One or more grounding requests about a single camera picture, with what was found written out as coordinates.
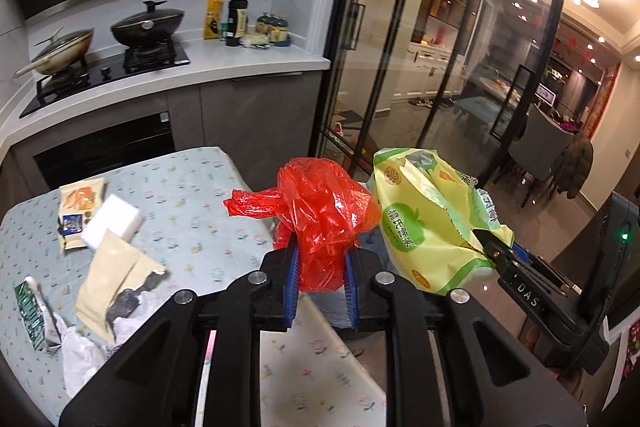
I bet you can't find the dining table with teal cloth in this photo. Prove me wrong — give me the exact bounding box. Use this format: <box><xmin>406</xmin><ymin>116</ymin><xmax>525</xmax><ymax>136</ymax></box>
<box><xmin>457</xmin><ymin>74</ymin><xmax>526</xmax><ymax>132</ymax></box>

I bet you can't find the red wall hanging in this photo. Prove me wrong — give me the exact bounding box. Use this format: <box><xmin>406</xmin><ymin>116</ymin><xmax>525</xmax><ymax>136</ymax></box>
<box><xmin>587</xmin><ymin>67</ymin><xmax>618</xmax><ymax>142</ymax></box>

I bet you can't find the green snack wrapper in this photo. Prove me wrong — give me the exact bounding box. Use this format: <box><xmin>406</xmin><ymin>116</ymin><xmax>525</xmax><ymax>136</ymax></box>
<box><xmin>13</xmin><ymin>276</ymin><xmax>63</xmax><ymax>355</ymax></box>

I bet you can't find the yellow green plastic bag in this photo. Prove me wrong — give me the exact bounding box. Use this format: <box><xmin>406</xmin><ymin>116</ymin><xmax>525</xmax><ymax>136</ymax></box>
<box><xmin>366</xmin><ymin>148</ymin><xmax>516</xmax><ymax>297</ymax></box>

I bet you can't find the red white printed cloth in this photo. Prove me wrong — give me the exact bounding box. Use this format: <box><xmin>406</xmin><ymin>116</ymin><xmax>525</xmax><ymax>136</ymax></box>
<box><xmin>607</xmin><ymin>322</ymin><xmax>640</xmax><ymax>393</ymax></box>

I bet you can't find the red plastic bag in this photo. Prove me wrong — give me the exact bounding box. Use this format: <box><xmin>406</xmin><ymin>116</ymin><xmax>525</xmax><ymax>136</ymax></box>
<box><xmin>223</xmin><ymin>157</ymin><xmax>381</xmax><ymax>294</ymax></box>

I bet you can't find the grey kitchen cabinet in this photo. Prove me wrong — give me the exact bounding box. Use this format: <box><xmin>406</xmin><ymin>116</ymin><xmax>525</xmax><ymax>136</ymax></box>
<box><xmin>0</xmin><ymin>69</ymin><xmax>326</xmax><ymax>208</ymax></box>

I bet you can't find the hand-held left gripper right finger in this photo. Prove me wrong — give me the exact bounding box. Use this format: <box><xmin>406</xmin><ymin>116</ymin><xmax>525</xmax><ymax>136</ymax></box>
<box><xmin>344</xmin><ymin>247</ymin><xmax>588</xmax><ymax>427</ymax></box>

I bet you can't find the white sideboard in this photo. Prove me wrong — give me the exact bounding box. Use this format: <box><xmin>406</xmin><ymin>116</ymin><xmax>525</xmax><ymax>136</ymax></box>
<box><xmin>407</xmin><ymin>42</ymin><xmax>468</xmax><ymax>100</ymax></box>

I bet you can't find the black door handle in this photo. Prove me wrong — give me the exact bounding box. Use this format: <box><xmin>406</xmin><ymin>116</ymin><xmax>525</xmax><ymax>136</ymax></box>
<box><xmin>350</xmin><ymin>2</ymin><xmax>366</xmax><ymax>48</ymax></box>
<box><xmin>492</xmin><ymin>66</ymin><xmax>543</xmax><ymax>138</ymax></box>

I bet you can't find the yellow seasoning packet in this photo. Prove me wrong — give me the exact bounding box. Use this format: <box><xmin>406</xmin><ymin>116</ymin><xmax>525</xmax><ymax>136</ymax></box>
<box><xmin>203</xmin><ymin>0</ymin><xmax>226</xmax><ymax>40</ymax></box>

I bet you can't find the dark jacket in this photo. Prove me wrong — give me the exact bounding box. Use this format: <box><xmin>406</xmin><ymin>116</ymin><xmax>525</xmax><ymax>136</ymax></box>
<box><xmin>552</xmin><ymin>132</ymin><xmax>595</xmax><ymax>200</ymax></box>

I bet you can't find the dark soy sauce bottle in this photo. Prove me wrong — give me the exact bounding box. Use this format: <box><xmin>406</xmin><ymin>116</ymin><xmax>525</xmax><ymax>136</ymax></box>
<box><xmin>226</xmin><ymin>0</ymin><xmax>250</xmax><ymax>48</ymax></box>

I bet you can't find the grey dining chair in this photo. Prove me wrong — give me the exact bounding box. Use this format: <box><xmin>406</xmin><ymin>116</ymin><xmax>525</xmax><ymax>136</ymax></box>
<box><xmin>507</xmin><ymin>104</ymin><xmax>576</xmax><ymax>208</ymax></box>

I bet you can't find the beige wok with glass lid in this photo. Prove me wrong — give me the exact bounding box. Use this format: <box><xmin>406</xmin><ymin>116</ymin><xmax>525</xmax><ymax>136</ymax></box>
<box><xmin>14</xmin><ymin>27</ymin><xmax>96</xmax><ymax>78</ymax></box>

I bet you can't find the crumpled white tissue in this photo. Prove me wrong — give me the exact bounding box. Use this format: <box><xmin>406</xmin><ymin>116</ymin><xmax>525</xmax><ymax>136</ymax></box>
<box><xmin>50</xmin><ymin>297</ymin><xmax>166</xmax><ymax>393</ymax></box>

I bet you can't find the black wok with lid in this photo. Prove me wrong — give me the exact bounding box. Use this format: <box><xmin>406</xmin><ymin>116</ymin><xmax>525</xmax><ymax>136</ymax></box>
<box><xmin>110</xmin><ymin>0</ymin><xmax>186</xmax><ymax>46</ymax></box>

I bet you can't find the white kitchen countertop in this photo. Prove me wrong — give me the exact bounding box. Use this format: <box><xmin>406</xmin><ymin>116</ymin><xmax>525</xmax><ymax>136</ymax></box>
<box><xmin>0</xmin><ymin>34</ymin><xmax>332</xmax><ymax>148</ymax></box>

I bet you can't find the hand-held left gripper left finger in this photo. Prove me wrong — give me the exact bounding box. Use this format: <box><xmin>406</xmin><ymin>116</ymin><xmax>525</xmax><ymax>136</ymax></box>
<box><xmin>59</xmin><ymin>234</ymin><xmax>301</xmax><ymax>427</ymax></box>

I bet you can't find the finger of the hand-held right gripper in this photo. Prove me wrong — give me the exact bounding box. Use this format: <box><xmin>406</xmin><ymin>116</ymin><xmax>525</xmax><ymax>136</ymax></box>
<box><xmin>472</xmin><ymin>229</ymin><xmax>581</xmax><ymax>338</ymax></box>
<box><xmin>511</xmin><ymin>243</ymin><xmax>576</xmax><ymax>295</ymax></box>

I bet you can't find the black built-in oven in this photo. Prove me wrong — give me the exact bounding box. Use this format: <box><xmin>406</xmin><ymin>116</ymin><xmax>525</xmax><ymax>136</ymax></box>
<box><xmin>32</xmin><ymin>109</ymin><xmax>176</xmax><ymax>190</ymax></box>

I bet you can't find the white foam block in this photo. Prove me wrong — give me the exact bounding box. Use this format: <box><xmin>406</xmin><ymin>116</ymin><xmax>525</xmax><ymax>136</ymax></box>
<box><xmin>80</xmin><ymin>194</ymin><xmax>146</xmax><ymax>253</ymax></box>

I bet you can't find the black framed glass door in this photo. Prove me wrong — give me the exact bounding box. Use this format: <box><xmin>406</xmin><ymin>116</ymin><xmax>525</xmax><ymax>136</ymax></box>
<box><xmin>320</xmin><ymin>0</ymin><xmax>571</xmax><ymax>188</ymax></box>

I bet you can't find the clear bag of garlic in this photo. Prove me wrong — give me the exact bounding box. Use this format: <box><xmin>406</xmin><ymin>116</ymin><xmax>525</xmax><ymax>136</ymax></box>
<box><xmin>239</xmin><ymin>33</ymin><xmax>273</xmax><ymax>50</ymax></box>

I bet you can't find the orange printed snack packet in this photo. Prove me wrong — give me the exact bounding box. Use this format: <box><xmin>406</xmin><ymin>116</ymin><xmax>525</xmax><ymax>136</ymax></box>
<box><xmin>57</xmin><ymin>177</ymin><xmax>111</xmax><ymax>253</ymax></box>

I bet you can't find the floral tablecloth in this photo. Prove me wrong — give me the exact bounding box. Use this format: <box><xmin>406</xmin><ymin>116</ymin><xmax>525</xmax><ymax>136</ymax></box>
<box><xmin>0</xmin><ymin>147</ymin><xmax>386</xmax><ymax>427</ymax></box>

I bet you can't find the beige paper wrapper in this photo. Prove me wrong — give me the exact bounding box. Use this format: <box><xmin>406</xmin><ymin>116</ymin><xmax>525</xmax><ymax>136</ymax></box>
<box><xmin>75</xmin><ymin>228</ymin><xmax>168</xmax><ymax>345</ymax></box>

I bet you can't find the teal spice jar set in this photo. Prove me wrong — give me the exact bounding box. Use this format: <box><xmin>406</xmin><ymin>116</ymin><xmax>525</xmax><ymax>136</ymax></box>
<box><xmin>256</xmin><ymin>12</ymin><xmax>291</xmax><ymax>48</ymax></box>

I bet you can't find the black gas stove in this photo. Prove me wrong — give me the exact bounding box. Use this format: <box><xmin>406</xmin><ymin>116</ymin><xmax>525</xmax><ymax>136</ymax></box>
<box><xmin>19</xmin><ymin>42</ymin><xmax>192</xmax><ymax>118</ymax></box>

